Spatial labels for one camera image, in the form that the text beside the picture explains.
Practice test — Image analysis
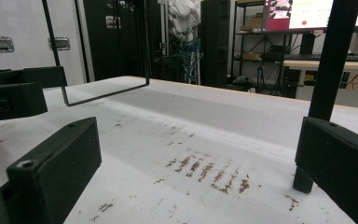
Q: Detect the light wooden desk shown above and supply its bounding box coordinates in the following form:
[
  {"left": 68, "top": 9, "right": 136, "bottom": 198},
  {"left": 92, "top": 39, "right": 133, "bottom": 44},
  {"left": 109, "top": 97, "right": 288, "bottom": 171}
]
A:
[{"left": 282, "top": 59, "right": 358, "bottom": 97}]

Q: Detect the black metal rack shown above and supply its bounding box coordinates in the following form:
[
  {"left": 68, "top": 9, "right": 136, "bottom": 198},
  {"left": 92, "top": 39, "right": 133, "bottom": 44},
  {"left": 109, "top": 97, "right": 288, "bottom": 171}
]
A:
[{"left": 230, "top": 0, "right": 294, "bottom": 93}]

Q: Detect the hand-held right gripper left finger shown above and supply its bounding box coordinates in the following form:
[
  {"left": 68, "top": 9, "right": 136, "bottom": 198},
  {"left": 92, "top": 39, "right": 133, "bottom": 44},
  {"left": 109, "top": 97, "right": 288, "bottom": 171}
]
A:
[{"left": 6, "top": 116, "right": 103, "bottom": 224}]

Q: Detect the computer monitor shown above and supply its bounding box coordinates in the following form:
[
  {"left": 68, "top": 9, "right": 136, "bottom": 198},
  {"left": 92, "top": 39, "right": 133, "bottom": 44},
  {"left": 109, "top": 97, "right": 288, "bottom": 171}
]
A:
[{"left": 262, "top": 0, "right": 358, "bottom": 33}]

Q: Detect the blue cable bundle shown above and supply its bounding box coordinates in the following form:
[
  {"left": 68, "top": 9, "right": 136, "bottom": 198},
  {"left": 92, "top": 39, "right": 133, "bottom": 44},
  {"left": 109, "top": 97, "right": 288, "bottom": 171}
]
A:
[{"left": 177, "top": 36, "right": 203, "bottom": 84}]

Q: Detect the tall black case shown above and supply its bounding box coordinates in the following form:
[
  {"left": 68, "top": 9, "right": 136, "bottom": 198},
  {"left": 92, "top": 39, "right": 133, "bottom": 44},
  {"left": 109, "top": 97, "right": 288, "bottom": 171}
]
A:
[{"left": 199, "top": 0, "right": 231, "bottom": 89}]

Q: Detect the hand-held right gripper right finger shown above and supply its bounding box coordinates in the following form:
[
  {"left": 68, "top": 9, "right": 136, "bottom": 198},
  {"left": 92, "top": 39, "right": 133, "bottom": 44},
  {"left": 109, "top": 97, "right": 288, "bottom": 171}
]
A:
[{"left": 294, "top": 116, "right": 358, "bottom": 224}]

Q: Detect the black keyboard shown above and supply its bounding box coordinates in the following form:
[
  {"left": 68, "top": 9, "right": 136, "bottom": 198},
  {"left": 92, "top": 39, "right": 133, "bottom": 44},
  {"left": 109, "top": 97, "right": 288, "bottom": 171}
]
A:
[{"left": 284, "top": 53, "right": 358, "bottom": 63}]

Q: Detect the white road case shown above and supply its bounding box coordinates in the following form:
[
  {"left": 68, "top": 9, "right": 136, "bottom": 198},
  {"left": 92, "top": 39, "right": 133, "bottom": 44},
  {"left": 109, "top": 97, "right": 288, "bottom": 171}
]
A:
[{"left": 0, "top": 0, "right": 88, "bottom": 87}]

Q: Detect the white foam pile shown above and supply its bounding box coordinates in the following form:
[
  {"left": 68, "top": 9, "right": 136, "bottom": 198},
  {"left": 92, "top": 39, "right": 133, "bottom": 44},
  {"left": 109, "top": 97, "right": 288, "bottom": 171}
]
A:
[{"left": 167, "top": 0, "right": 202, "bottom": 40}]

